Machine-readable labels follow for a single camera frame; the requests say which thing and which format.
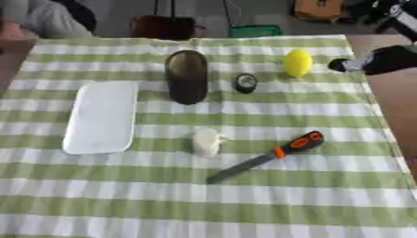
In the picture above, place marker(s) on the tan cardboard box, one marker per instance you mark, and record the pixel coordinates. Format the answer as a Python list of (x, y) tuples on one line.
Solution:
[(318, 9)]

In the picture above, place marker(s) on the black and orange knife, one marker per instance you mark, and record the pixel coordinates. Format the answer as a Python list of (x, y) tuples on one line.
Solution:
[(271, 155)]

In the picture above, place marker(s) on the person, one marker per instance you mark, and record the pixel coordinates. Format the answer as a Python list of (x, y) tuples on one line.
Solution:
[(46, 18)]

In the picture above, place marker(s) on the yellow toy lemon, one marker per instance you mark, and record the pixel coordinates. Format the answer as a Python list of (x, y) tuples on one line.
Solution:
[(298, 62)]

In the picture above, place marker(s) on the small black round tin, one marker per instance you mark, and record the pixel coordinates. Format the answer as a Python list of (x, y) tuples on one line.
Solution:
[(246, 82)]

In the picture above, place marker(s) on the green basket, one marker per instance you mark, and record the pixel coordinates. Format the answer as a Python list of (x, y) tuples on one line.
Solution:
[(255, 31)]

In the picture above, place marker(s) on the dark red chair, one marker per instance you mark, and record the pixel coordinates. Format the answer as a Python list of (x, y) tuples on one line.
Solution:
[(164, 26)]

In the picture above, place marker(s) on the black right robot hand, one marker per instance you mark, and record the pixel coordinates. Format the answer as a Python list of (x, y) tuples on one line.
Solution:
[(392, 59)]

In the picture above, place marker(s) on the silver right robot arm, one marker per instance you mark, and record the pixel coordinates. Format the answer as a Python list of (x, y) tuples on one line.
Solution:
[(404, 17)]

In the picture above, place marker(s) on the white rectangular tray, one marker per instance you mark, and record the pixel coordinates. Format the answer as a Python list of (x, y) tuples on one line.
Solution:
[(101, 117)]

